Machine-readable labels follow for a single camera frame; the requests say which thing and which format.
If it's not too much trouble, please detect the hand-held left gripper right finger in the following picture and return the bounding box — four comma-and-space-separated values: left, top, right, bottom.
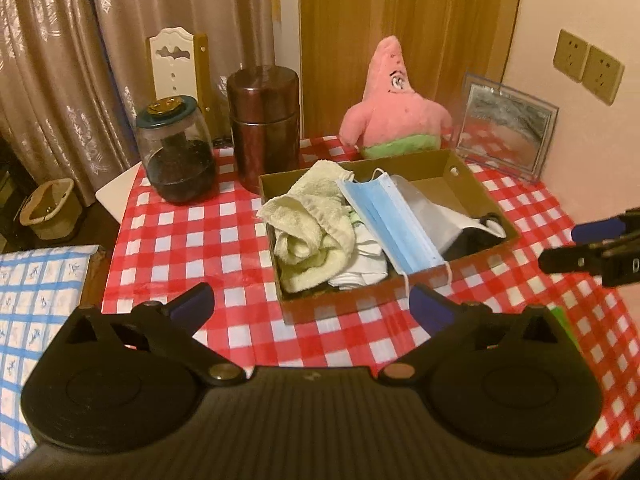
380, 284, 571, 386

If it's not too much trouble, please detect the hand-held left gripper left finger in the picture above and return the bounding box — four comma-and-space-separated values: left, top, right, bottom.
62, 282, 246, 386

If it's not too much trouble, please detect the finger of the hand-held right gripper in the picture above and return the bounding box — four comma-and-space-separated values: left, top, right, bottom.
539, 237, 640, 287
571, 212, 640, 243

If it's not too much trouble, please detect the black fabric face mask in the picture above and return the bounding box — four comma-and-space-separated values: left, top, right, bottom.
442, 212, 507, 262

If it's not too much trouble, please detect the white green printed cloth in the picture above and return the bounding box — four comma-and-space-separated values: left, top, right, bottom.
327, 207, 390, 290

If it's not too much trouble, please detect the brown cardboard box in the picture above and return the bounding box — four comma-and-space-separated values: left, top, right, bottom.
257, 149, 521, 326

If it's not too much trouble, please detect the white fabric face mask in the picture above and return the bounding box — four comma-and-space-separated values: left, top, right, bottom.
395, 175, 507, 261

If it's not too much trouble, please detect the blue face mask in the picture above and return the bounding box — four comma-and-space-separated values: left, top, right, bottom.
336, 167, 453, 288

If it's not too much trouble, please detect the pale yellow towel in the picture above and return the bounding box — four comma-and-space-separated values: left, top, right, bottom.
256, 160, 357, 293

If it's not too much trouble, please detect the red checkered tablecloth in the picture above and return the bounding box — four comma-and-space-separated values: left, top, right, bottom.
100, 135, 640, 456

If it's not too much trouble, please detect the green tissue box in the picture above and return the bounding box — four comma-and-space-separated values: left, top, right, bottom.
549, 305, 583, 356

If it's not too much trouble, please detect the dark lid glass jar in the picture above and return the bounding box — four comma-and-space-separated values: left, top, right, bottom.
135, 96, 217, 205

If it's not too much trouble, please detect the blue checkered cloth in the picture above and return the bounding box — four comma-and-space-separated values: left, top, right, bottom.
0, 244, 103, 461

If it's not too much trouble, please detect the wicker basket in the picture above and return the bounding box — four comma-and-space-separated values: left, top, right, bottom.
19, 177, 83, 242

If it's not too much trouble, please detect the brown metal canister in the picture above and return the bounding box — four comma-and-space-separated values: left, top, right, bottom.
226, 65, 301, 195

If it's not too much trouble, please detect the pink starfish plush toy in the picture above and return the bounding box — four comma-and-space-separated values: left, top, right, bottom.
339, 35, 453, 160

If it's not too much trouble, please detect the beige patterned curtain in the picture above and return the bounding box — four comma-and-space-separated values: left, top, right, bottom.
87, 0, 281, 141
0, 0, 126, 206

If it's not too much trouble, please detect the wooden door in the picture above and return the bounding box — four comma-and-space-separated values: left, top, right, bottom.
299, 0, 523, 138

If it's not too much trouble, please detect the clear picture frame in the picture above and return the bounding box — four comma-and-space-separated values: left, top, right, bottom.
455, 71, 559, 184

